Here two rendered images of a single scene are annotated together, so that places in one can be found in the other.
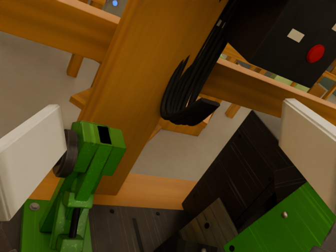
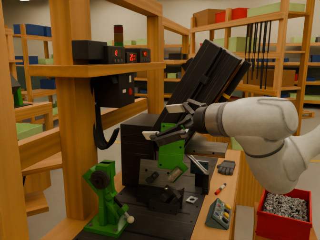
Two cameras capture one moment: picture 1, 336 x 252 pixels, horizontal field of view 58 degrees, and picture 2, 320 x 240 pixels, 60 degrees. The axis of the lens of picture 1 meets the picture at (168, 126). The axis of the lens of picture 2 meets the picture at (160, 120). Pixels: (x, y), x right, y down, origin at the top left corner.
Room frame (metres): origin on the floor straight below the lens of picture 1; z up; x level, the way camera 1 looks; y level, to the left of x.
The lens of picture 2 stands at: (-0.55, 0.52, 1.57)
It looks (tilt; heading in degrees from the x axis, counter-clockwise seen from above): 13 degrees down; 323
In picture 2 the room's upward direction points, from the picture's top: straight up
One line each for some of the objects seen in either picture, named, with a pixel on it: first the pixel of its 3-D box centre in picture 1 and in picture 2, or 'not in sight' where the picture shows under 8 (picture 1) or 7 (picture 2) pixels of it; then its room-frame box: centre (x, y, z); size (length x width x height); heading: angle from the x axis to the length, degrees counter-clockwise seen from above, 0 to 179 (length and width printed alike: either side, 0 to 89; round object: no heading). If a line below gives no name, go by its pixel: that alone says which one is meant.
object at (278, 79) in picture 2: not in sight; (233, 80); (2.40, -3.22, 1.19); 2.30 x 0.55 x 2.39; 167
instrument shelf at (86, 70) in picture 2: not in sight; (115, 67); (0.71, -0.16, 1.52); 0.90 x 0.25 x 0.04; 125
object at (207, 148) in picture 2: not in sight; (188, 146); (0.46, -0.43, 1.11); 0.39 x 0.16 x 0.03; 35
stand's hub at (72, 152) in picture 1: (62, 152); (99, 180); (0.36, 0.12, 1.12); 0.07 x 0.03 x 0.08; 35
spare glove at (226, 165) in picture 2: not in sight; (225, 166); (0.48, -0.76, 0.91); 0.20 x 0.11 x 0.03; 122
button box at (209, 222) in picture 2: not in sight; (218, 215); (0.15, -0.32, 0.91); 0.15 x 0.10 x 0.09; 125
